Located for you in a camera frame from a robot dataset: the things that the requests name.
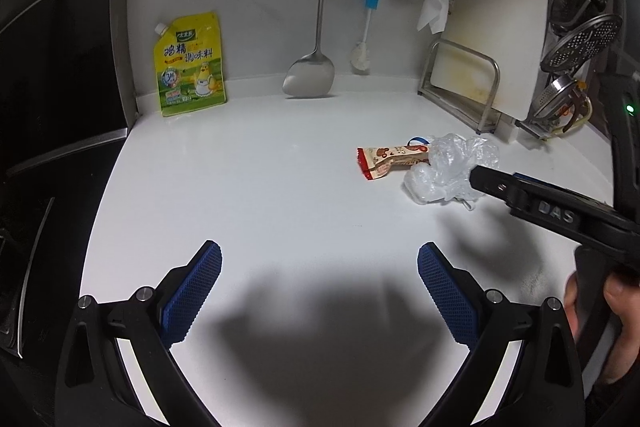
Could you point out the metal spatula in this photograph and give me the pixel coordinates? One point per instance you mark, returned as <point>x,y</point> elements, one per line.
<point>307,77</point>

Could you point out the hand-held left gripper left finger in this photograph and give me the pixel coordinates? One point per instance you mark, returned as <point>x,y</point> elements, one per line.
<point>192,292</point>

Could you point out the perforated metal steamer basket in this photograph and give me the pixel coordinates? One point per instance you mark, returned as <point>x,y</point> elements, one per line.
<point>585,42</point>

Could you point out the white and blue brush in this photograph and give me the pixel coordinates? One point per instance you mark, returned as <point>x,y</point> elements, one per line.
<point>361,59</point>

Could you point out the metal cutting board rack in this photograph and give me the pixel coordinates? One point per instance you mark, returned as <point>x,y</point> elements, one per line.
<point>496,82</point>

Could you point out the yellow seasoning pouch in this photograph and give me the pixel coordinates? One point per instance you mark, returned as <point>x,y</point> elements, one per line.
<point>190,67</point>

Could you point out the small blue band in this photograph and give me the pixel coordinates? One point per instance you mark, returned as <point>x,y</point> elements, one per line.
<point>416,139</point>

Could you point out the clear plastic bag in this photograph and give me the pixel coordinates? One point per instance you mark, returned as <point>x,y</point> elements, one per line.
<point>440,172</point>

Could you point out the person's right hand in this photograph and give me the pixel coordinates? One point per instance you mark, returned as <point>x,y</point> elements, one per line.
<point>620,292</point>

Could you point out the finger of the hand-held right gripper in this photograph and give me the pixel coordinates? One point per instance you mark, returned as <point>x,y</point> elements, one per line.
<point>530,179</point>
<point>492,182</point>

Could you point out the metal rimmed pot lid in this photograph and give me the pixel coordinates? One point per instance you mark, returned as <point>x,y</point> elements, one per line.
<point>562,92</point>

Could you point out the brown snack wrapper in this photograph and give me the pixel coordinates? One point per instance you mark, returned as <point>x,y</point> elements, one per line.
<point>385,157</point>

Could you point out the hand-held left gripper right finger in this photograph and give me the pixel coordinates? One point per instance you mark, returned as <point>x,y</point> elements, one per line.
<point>447,292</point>

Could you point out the white cutting board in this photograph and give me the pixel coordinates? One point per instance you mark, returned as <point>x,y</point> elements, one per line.
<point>500,32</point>

